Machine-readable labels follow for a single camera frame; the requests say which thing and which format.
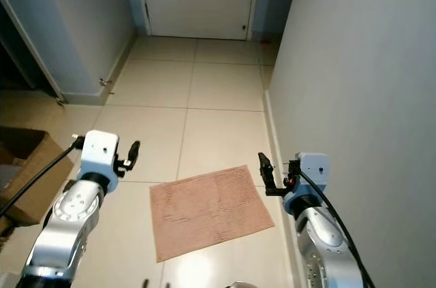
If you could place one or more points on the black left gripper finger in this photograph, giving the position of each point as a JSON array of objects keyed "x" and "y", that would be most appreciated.
[{"x": 135, "y": 149}]

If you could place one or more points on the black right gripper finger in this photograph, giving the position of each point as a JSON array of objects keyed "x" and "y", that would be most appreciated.
[
  {"x": 292, "y": 164},
  {"x": 265, "y": 169}
]

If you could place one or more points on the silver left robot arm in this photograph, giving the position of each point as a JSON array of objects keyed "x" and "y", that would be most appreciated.
[{"x": 68, "y": 223}]

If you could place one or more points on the pink woven floor mat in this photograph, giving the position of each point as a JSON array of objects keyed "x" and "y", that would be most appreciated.
[{"x": 211, "y": 212}]

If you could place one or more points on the small metal door stop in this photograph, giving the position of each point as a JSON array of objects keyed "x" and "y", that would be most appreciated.
[
  {"x": 106, "y": 82},
  {"x": 60, "y": 101}
]

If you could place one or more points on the open brown cardboard box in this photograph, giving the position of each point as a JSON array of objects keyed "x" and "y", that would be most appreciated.
[{"x": 37, "y": 176}]

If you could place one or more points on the grey robot torso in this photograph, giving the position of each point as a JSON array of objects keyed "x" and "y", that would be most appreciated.
[{"x": 244, "y": 285}]

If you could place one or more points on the grey item in box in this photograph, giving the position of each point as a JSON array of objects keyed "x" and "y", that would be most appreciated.
[{"x": 7, "y": 180}]

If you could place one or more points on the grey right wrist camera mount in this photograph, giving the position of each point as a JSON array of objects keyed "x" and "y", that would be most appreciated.
[{"x": 313, "y": 171}]

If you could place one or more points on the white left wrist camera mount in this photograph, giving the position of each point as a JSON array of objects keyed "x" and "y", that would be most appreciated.
[{"x": 99, "y": 150}]

